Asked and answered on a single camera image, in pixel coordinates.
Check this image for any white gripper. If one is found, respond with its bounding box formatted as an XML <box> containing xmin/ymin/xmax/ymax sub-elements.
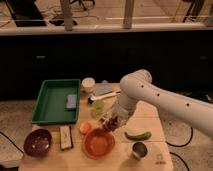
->
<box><xmin>107</xmin><ymin>108</ymin><xmax>129</xmax><ymax>128</ymax></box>

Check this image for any dark purple grape bunch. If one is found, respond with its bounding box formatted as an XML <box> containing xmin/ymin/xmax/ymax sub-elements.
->
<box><xmin>102</xmin><ymin>118</ymin><xmax>118</xmax><ymax>132</ymax></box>

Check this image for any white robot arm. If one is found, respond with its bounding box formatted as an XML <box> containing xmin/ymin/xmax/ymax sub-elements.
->
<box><xmin>104</xmin><ymin>70</ymin><xmax>213</xmax><ymax>138</ymax></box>

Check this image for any red bowl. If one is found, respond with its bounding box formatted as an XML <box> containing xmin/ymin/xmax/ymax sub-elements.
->
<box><xmin>82</xmin><ymin>128</ymin><xmax>115</xmax><ymax>160</ymax></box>

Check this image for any dark purple bowl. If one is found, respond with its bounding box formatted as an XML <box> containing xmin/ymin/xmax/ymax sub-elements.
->
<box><xmin>23</xmin><ymin>129</ymin><xmax>52</xmax><ymax>157</ymax></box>

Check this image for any orange fruit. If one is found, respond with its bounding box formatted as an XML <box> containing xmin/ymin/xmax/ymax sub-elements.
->
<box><xmin>79</xmin><ymin>121</ymin><xmax>92</xmax><ymax>135</ymax></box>

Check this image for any green pepper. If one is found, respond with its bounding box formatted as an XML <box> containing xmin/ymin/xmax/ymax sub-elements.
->
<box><xmin>124</xmin><ymin>131</ymin><xmax>152</xmax><ymax>141</ymax></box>

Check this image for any white cup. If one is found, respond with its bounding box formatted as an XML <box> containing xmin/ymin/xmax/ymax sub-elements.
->
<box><xmin>82</xmin><ymin>77</ymin><xmax>95</xmax><ymax>93</ymax></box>

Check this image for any small metal cup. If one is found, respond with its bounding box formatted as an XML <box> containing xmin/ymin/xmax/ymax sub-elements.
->
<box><xmin>132</xmin><ymin>142</ymin><xmax>148</xmax><ymax>159</ymax></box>

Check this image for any wooden block eraser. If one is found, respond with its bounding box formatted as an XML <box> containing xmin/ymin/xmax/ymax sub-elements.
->
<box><xmin>60</xmin><ymin>126</ymin><xmax>73</xmax><ymax>150</ymax></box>

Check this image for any green plastic tray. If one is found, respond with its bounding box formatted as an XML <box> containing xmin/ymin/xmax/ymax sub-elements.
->
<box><xmin>31</xmin><ymin>79</ymin><xmax>80</xmax><ymax>125</ymax></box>

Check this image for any white handled brush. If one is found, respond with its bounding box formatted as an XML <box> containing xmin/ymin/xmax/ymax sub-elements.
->
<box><xmin>88</xmin><ymin>91</ymin><xmax>121</xmax><ymax>104</ymax></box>

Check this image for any black cable right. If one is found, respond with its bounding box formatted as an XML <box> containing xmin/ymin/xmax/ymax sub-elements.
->
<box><xmin>165</xmin><ymin>126</ymin><xmax>195</xmax><ymax>171</ymax></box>

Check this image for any black cable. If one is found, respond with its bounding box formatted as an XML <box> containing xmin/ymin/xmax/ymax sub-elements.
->
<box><xmin>165</xmin><ymin>126</ymin><xmax>195</xmax><ymax>171</ymax></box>
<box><xmin>0</xmin><ymin>130</ymin><xmax>25</xmax><ymax>155</ymax></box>

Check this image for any black cable left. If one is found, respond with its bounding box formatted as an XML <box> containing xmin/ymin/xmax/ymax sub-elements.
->
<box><xmin>0</xmin><ymin>130</ymin><xmax>25</xmax><ymax>155</ymax></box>

